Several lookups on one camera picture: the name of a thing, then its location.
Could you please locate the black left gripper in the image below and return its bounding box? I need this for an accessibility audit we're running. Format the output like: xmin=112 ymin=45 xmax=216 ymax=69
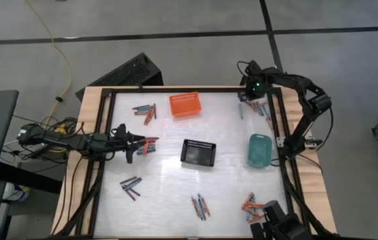
xmin=107 ymin=123 xmax=146 ymax=164

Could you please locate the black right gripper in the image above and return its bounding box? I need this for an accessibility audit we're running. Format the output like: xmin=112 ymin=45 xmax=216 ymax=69
xmin=237 ymin=60 xmax=271 ymax=103

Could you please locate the orange slotted plastic basket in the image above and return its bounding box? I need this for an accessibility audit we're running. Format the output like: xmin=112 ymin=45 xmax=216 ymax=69
xmin=169 ymin=91 xmax=203 ymax=118

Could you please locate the teal plastic bin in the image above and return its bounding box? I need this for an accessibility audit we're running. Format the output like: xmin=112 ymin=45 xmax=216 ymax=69
xmin=247 ymin=133 xmax=273 ymax=169

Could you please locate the black slotted plastic basket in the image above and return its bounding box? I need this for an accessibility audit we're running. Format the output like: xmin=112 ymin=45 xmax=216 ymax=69
xmin=179 ymin=139 xmax=217 ymax=167

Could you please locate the black perforated box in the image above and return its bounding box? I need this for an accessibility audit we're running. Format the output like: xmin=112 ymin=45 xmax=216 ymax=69
xmin=75 ymin=52 xmax=165 ymax=102

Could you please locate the white bucket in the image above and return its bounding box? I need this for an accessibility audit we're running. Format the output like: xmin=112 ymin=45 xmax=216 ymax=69
xmin=1 ymin=182 xmax=31 ymax=203

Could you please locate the black metal table frame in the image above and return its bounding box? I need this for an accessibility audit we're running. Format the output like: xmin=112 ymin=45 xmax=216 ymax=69
xmin=50 ymin=85 xmax=339 ymax=240

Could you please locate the yellow cable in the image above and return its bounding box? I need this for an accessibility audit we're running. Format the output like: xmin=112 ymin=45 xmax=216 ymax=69
xmin=24 ymin=0 xmax=73 ymax=134

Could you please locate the black mount block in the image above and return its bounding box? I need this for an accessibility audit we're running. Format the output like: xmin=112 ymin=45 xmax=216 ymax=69
xmin=250 ymin=199 xmax=313 ymax=240

